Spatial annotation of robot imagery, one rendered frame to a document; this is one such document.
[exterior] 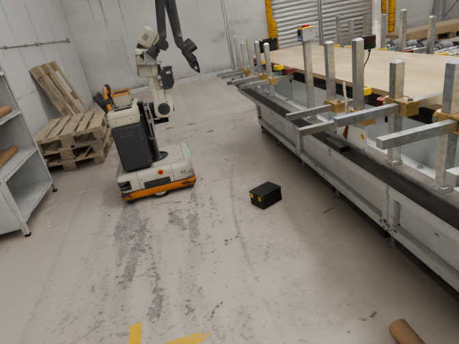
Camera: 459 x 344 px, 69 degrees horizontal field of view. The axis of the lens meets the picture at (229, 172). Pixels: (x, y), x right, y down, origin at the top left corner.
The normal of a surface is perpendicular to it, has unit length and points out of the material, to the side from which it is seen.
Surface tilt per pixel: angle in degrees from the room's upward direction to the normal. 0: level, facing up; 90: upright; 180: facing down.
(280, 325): 0
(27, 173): 90
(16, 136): 90
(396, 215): 90
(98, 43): 90
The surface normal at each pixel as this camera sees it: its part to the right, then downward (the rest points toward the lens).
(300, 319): -0.17, -0.90
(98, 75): 0.21, 0.38
